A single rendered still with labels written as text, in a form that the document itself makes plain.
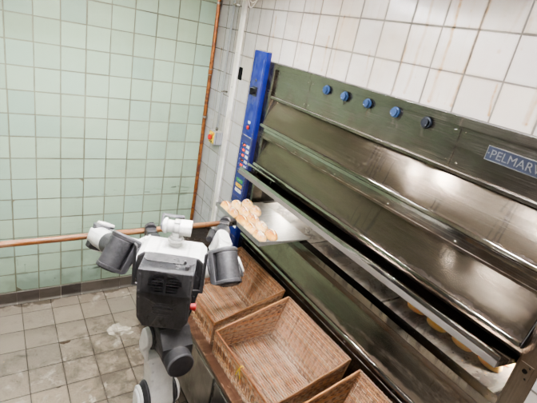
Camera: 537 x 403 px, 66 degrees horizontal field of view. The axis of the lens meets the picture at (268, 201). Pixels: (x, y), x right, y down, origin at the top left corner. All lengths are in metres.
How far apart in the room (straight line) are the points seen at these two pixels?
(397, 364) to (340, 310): 0.40
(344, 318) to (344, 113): 1.04
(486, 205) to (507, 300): 0.34
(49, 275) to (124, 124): 1.34
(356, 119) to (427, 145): 0.42
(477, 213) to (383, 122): 0.59
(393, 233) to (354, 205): 0.27
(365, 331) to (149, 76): 2.29
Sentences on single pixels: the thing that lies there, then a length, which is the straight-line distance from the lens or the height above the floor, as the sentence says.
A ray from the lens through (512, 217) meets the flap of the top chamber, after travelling 1.63.
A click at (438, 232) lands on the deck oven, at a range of 1.77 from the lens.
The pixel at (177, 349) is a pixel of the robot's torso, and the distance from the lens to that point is 1.79.
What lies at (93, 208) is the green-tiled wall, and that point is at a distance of 3.48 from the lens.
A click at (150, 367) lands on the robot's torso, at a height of 0.81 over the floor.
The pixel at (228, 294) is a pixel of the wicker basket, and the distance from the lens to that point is 2.88.
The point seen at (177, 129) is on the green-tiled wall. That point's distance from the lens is 3.43.
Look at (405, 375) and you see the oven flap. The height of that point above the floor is 1.00.
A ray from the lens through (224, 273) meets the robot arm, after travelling 1.66.
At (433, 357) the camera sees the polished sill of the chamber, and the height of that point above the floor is 1.17.
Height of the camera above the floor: 2.24
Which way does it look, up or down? 21 degrees down
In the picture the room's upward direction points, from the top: 11 degrees clockwise
